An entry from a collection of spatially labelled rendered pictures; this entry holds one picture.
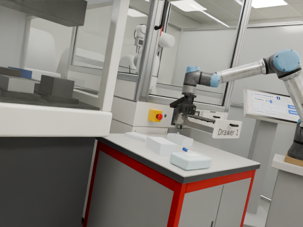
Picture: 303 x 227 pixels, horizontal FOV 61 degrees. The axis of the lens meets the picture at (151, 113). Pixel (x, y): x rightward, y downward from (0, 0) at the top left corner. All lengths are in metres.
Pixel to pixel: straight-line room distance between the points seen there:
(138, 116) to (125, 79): 0.24
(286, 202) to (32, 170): 1.33
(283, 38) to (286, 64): 1.97
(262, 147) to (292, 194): 1.00
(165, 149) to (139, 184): 0.18
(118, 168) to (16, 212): 0.42
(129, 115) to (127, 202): 0.55
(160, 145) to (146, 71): 0.54
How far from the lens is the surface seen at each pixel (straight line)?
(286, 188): 1.70
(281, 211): 1.74
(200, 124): 1.59
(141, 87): 1.48
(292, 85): 1.51
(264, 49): 3.49
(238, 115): 3.50
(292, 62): 1.49
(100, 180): 1.32
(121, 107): 1.58
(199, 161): 1.01
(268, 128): 2.62
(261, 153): 2.64
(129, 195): 1.16
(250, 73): 1.61
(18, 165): 1.04
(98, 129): 1.05
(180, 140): 1.41
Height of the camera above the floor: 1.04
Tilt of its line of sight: 6 degrees down
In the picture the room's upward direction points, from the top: 11 degrees clockwise
